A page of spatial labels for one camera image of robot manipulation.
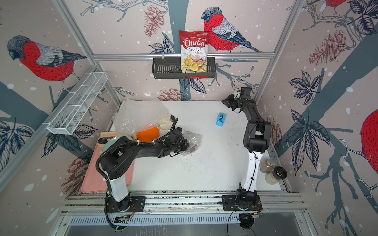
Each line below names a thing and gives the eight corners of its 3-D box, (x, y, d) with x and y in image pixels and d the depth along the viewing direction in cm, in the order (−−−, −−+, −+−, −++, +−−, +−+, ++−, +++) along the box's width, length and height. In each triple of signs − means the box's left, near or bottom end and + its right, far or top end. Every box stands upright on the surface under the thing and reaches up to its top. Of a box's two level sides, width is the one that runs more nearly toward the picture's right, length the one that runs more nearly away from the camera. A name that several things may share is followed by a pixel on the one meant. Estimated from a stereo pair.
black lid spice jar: (266, 185, 82) (277, 178, 71) (263, 174, 85) (273, 166, 75) (277, 185, 82) (289, 178, 71) (273, 174, 85) (284, 166, 75)
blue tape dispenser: (214, 125, 107) (214, 122, 105) (218, 114, 114) (218, 111, 112) (222, 127, 106) (222, 125, 104) (225, 116, 113) (226, 113, 110)
